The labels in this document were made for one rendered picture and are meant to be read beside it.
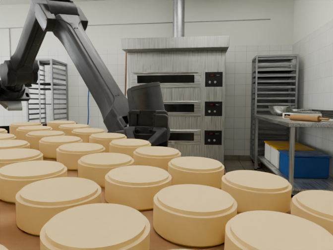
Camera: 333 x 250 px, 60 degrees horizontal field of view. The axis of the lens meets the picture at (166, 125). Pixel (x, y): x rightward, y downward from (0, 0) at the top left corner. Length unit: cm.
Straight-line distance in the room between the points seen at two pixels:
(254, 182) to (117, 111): 43
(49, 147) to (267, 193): 24
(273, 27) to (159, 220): 562
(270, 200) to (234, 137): 531
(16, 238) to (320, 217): 17
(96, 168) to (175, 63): 427
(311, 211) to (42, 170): 18
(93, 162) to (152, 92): 31
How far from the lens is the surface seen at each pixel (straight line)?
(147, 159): 28
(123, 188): 20
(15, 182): 23
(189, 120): 444
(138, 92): 54
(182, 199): 17
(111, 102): 62
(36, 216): 18
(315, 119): 318
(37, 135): 41
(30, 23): 93
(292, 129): 301
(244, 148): 556
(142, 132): 46
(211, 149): 449
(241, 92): 549
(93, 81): 67
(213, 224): 16
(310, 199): 20
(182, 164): 25
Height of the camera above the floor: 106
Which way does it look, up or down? 4 degrees down
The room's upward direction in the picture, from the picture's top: straight up
